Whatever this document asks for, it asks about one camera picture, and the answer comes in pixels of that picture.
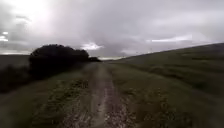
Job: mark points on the brown dirt track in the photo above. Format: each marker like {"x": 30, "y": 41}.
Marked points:
{"x": 103, "y": 100}

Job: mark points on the dark clump of bushes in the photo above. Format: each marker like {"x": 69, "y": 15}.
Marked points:
{"x": 55, "y": 60}

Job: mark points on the grassy hillside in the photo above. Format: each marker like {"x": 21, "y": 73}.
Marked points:
{"x": 180, "y": 80}

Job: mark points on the grass field beside track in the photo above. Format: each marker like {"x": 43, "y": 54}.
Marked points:
{"x": 30, "y": 106}

